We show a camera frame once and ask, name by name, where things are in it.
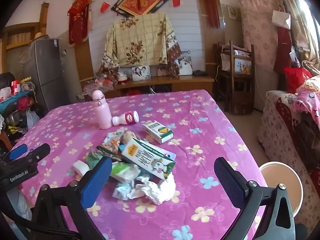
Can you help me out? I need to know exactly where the pink patterned blanket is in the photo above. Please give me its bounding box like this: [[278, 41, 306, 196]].
[[292, 76, 320, 122]]

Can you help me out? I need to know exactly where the white tissue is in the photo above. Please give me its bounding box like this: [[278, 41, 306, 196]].
[[130, 172, 177, 205]]

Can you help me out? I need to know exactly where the dark wooden rack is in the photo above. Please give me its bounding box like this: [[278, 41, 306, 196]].
[[214, 40, 255, 114]]

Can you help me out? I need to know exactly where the pale wrapper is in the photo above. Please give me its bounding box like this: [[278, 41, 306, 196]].
[[112, 181, 137, 200]]

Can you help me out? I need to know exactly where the white plastic bag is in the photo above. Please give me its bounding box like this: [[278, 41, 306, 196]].
[[26, 107, 40, 128]]

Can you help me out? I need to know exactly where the small wall picture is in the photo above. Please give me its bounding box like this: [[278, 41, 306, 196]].
[[227, 4, 242, 20]]

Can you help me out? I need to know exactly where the cluttered storage rack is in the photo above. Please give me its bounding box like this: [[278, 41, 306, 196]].
[[0, 72, 42, 153]]

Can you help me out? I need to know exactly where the white bottle cap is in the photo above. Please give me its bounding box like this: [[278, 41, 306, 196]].
[[73, 160, 90, 176]]

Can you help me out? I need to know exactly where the white paper bag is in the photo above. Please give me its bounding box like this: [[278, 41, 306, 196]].
[[272, 9, 292, 29]]

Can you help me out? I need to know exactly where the red hanging garment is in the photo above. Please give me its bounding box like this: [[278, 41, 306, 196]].
[[274, 27, 293, 74]]

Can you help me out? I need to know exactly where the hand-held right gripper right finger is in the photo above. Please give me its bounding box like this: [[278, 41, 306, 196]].
[[214, 157, 297, 240]]

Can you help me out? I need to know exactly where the large white green carton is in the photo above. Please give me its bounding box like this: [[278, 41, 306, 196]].
[[122, 137, 177, 181]]

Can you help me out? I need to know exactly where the brown walnut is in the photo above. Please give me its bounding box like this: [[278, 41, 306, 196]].
[[121, 131, 138, 145]]

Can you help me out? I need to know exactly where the patterned curtain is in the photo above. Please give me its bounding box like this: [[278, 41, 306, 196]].
[[275, 0, 320, 64]]

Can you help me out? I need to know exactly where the wooden cabinet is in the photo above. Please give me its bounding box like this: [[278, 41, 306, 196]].
[[80, 75, 215, 100]]

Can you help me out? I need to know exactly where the green white packet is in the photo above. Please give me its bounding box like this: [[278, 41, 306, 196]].
[[110, 162, 142, 182]]

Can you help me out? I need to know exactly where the framed couple photo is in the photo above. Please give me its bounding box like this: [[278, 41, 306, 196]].
[[132, 65, 151, 82]]

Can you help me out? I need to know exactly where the red knot wall ornament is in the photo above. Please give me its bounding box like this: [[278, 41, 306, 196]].
[[67, 0, 92, 46], [189, 0, 222, 29]]

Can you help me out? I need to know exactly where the small green white box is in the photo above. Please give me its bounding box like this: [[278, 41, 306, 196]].
[[142, 120, 174, 145]]

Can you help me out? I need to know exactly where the grey refrigerator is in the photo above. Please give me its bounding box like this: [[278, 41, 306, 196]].
[[21, 37, 73, 113]]

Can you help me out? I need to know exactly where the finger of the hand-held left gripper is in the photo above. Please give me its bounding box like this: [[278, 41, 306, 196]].
[[8, 144, 28, 161], [24, 143, 51, 163]]

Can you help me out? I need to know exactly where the colourful snack wrapper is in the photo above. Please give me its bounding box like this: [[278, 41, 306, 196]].
[[104, 130, 127, 153]]

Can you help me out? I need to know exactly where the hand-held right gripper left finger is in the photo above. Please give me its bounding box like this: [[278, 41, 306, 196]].
[[30, 156, 113, 240]]

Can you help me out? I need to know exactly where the floral covered air conditioner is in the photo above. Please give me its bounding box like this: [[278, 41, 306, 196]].
[[240, 0, 278, 110]]

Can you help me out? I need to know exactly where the framed red diamond wall decoration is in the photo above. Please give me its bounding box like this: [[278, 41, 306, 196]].
[[111, 0, 171, 18]]

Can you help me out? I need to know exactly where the large white photo frame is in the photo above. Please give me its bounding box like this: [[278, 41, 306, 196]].
[[175, 56, 193, 76]]

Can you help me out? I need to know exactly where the dark foil wrapper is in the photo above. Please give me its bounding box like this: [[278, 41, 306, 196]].
[[96, 145, 125, 163]]

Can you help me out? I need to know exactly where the pink bottle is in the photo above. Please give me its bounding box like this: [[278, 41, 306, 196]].
[[91, 90, 112, 130]]

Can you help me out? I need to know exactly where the floral yellow cloth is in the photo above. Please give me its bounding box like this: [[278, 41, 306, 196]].
[[96, 12, 183, 80]]

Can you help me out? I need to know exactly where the small white bottle red label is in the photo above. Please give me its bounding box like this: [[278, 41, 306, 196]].
[[112, 110, 139, 126]]

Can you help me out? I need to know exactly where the pink floral tablecloth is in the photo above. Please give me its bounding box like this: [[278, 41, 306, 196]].
[[10, 89, 269, 240]]

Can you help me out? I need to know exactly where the white stool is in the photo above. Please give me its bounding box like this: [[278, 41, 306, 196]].
[[259, 161, 304, 218]]

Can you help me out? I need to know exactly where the red plastic bag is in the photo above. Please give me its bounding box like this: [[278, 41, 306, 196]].
[[284, 67, 312, 93]]

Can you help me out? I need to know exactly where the floral covered sofa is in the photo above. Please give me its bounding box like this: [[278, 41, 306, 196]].
[[257, 90, 320, 230]]

